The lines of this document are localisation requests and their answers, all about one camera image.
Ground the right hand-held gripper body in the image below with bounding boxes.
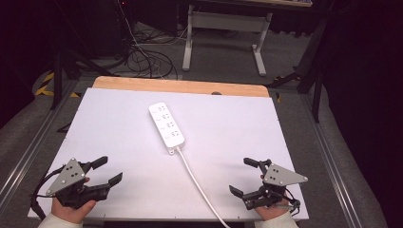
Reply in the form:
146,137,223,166
243,158,309,211

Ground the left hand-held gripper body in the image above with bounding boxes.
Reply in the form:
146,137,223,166
46,157,111,211

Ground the white power strip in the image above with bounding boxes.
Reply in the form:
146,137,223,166
147,102,186,157

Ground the person's left hand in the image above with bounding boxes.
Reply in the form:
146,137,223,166
51,176,98,225

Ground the person's right hand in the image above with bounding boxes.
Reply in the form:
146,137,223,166
252,199,292,222

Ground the white board sheet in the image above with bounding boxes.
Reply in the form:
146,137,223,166
27,87,310,222

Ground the black metal stand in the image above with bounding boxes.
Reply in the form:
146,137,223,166
50,0,121,111
265,13,332,124

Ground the yellow black floor tape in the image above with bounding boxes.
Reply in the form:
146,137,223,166
34,71,82,99

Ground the wooden table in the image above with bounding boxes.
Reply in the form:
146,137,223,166
91,75,271,98

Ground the black curtain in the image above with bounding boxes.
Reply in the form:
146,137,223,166
0,0,60,129
321,0,403,228

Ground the wooden desk top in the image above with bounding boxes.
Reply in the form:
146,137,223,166
195,0,314,9

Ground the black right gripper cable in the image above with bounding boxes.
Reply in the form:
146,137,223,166
275,197,302,217

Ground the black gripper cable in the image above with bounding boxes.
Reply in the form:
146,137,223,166
29,164,66,220
275,197,302,217

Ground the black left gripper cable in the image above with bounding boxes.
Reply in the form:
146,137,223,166
29,164,66,220

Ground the white power strip cable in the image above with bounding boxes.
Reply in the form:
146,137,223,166
175,146,232,228

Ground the aluminium floor rail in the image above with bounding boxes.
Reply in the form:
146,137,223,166
0,79,81,205
299,94,357,228

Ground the tangle of black floor cables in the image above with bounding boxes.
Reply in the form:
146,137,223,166
125,29,179,80

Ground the thin white floor cable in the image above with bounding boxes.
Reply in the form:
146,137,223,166
119,0,188,79

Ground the white metal desk frame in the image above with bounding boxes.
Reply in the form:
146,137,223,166
182,4,274,77

